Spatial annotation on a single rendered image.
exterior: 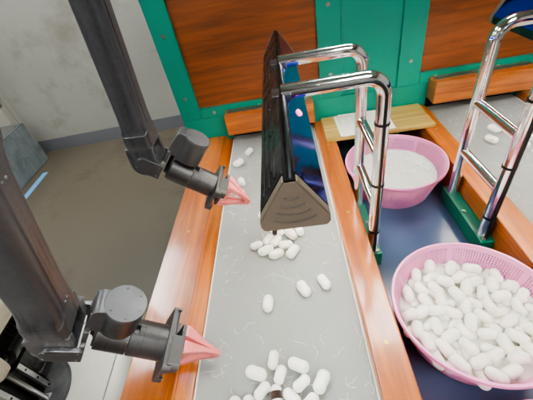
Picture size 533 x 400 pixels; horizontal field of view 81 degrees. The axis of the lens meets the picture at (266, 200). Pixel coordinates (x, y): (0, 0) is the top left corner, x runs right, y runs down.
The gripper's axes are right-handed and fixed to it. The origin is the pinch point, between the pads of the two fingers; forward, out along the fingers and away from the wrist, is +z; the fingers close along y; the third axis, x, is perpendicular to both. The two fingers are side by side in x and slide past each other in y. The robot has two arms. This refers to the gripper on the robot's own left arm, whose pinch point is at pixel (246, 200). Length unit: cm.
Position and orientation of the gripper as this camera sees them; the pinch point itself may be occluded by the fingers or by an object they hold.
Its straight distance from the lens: 77.4
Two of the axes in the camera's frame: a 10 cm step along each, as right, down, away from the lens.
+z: 8.5, 3.9, 3.5
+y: 0.0, -6.6, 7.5
